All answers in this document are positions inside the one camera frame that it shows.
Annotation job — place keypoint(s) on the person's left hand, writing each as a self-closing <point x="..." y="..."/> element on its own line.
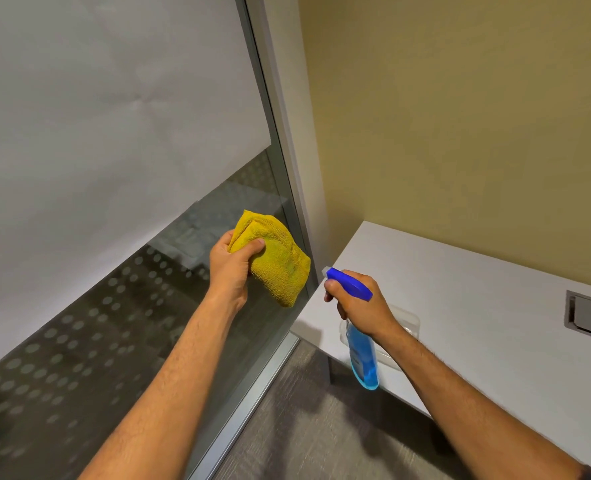
<point x="229" y="274"/>

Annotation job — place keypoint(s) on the person's right hand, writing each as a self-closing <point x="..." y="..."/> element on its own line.
<point x="361" y="309"/>

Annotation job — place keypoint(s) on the person's left thumb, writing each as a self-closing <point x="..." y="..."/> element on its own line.
<point x="249" y="247"/>

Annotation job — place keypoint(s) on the yellow microfibre cloth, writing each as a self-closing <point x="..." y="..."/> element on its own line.
<point x="279" y="259"/>

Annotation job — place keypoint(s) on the blue spray bottle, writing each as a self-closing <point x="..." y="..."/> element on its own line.
<point x="361" y="359"/>

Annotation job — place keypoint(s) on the person's left forearm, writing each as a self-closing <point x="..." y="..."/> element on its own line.
<point x="163" y="394"/>

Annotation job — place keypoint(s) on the person's right forearm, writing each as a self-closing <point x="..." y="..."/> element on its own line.
<point x="468" y="409"/>

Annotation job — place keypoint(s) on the frosted glass partition panel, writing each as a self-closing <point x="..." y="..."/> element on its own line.
<point x="115" y="194"/>

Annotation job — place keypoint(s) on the clear plastic tray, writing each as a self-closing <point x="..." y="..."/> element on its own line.
<point x="400" y="327"/>

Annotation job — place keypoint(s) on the white desk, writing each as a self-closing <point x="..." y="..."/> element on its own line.
<point x="475" y="324"/>

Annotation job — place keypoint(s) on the grey metal partition frame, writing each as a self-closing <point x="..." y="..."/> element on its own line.
<point x="280" y="144"/>

